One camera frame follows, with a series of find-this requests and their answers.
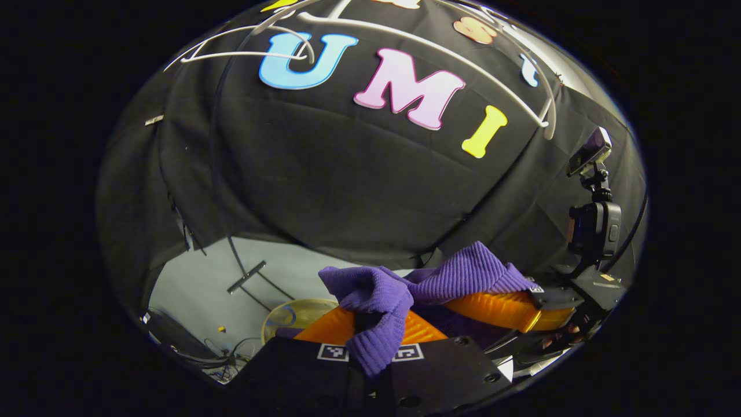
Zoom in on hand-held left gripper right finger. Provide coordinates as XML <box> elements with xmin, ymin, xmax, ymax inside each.
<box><xmin>379</xmin><ymin>310</ymin><xmax>514</xmax><ymax>417</ymax></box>

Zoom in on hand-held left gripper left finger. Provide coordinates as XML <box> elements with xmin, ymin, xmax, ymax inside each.
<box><xmin>229</xmin><ymin>305</ymin><xmax>366</xmax><ymax>417</ymax></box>

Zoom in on purple knit jacket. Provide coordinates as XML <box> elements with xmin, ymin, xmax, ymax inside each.
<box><xmin>276</xmin><ymin>241</ymin><xmax>537</xmax><ymax>378</ymax></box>

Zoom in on white hanger with bar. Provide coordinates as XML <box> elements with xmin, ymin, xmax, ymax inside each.
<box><xmin>294</xmin><ymin>0</ymin><xmax>558</xmax><ymax>141</ymax></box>

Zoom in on grey rack base bar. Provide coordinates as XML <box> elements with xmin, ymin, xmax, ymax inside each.
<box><xmin>226</xmin><ymin>260</ymin><xmax>268</xmax><ymax>295</ymax></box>

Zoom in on dark floor object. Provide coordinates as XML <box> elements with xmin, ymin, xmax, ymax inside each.
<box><xmin>141</xmin><ymin>307</ymin><xmax>223</xmax><ymax>367</ymax></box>

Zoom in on black backdrop cloth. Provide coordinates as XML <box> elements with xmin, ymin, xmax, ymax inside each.
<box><xmin>96</xmin><ymin>0</ymin><xmax>649</xmax><ymax>325</ymax></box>

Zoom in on floor cables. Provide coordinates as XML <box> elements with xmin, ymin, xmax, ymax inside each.
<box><xmin>194</xmin><ymin>335</ymin><xmax>264</xmax><ymax>384</ymax></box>

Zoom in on white wire hanger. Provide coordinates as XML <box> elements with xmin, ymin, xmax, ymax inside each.
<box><xmin>164</xmin><ymin>23</ymin><xmax>317</xmax><ymax>74</ymax></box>

